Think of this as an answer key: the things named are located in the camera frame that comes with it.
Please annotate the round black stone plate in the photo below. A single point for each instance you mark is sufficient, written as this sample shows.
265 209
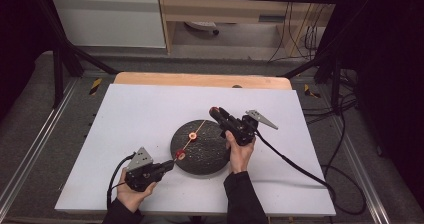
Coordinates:
203 160

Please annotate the light wooden desk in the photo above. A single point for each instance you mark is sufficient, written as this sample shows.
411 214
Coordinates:
213 12

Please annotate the dark curtain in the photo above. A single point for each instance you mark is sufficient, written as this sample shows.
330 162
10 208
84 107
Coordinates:
390 67
16 34

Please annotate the white chair base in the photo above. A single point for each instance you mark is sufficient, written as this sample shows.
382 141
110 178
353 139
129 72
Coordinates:
201 25

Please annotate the person's left hand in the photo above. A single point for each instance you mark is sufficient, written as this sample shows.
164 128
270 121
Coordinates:
131 199

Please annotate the wooden table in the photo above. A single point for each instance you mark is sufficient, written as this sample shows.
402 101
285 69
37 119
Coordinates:
200 80

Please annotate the thin bamboo skewer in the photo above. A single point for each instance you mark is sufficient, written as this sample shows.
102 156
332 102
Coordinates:
199 128

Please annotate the white board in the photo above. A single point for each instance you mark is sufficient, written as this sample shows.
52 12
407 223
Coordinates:
140 117

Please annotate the yellow black floor tape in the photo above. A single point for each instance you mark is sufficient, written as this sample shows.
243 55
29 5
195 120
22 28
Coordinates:
311 91
95 86

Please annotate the white cabinet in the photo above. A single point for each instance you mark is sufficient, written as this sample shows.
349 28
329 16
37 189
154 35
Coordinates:
110 20

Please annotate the aluminium floor rail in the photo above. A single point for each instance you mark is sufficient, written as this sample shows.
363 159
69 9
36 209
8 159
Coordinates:
43 130
361 170

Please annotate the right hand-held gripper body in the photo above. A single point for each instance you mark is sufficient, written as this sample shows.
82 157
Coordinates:
245 130

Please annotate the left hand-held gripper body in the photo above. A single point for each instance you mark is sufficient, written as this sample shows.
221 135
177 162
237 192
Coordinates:
141 175

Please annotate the person's right hand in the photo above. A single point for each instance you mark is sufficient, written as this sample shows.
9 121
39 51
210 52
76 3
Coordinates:
240 157

